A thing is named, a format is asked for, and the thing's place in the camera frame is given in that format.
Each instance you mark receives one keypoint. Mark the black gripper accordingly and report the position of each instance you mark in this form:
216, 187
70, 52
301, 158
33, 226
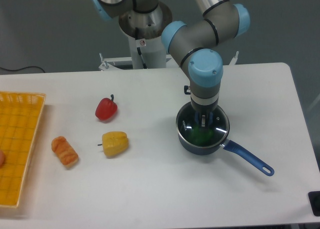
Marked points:
204, 110

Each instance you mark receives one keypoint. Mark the glass pot lid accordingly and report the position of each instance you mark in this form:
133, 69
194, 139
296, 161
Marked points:
187, 116

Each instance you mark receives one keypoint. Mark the dark blue saucepan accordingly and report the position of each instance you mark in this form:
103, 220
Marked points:
220, 140

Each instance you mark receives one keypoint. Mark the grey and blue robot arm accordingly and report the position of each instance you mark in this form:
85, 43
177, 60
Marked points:
192, 46

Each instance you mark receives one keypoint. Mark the green toy bell pepper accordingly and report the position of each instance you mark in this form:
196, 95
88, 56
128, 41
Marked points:
200, 136

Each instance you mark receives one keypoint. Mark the yellow toy bell pepper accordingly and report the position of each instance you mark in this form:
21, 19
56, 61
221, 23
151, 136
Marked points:
114, 143

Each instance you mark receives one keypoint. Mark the red toy bell pepper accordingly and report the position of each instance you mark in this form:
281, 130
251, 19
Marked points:
106, 108

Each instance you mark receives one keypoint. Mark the black device at table edge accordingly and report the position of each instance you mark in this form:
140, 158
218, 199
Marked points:
314, 199

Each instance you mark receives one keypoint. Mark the toy bread roll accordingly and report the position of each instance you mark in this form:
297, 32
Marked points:
64, 151

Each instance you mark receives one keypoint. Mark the yellow woven basket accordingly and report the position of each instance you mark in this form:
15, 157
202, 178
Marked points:
20, 115

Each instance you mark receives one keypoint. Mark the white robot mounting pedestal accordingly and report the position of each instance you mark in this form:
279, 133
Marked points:
143, 31

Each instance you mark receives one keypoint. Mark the white table frame bracket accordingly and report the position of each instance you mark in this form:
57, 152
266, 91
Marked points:
115, 63

